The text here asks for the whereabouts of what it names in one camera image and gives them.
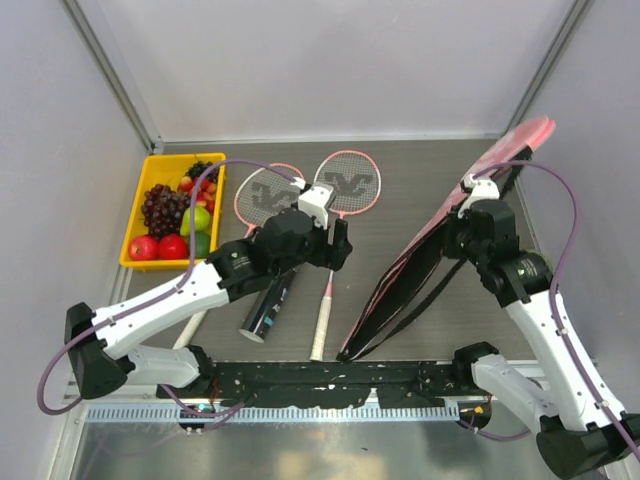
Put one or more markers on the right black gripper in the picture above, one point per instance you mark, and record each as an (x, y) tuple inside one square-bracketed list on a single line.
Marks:
[(453, 223)]

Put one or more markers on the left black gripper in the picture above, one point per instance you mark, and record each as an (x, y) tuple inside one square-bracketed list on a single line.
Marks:
[(331, 255)]

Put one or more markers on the pink racket bag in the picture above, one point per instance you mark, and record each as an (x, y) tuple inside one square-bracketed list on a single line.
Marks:
[(387, 311)]

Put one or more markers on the pink badminton racket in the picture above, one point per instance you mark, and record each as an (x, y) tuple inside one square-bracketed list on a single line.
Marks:
[(265, 193), (356, 180)]

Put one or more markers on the black shuttlecock tube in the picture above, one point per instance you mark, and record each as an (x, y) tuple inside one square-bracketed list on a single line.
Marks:
[(266, 307)]

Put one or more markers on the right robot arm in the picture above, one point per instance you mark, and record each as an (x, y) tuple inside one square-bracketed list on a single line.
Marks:
[(578, 423)]

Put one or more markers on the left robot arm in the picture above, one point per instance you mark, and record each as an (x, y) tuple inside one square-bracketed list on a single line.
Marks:
[(107, 345)]

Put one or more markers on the green lime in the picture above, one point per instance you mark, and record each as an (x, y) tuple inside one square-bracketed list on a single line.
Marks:
[(201, 244)]

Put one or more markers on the green pear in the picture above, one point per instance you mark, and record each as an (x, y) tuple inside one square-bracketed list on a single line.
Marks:
[(200, 222)]

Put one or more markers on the black grape bunch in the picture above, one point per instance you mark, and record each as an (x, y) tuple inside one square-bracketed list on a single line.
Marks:
[(199, 168)]

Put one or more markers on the right red apple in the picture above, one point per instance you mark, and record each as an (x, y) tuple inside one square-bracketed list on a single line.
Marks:
[(173, 247)]

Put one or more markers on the red apple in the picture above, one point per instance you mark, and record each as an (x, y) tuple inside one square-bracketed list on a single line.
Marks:
[(173, 247), (143, 248)]

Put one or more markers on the purple grape bunch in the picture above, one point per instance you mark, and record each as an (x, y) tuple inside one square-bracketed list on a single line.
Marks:
[(163, 210)]

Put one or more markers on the yellow plastic bin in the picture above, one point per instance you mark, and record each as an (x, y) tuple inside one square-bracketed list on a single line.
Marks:
[(165, 170)]

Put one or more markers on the left red apple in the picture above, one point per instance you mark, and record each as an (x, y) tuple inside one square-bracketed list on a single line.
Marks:
[(143, 248)]

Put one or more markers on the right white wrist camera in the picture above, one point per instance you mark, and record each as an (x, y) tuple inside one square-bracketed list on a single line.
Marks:
[(476, 189)]

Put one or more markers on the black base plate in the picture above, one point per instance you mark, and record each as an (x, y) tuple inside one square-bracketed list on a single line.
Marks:
[(332, 385)]

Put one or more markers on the white cable duct strip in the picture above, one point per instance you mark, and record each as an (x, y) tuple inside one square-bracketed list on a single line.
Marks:
[(369, 412)]

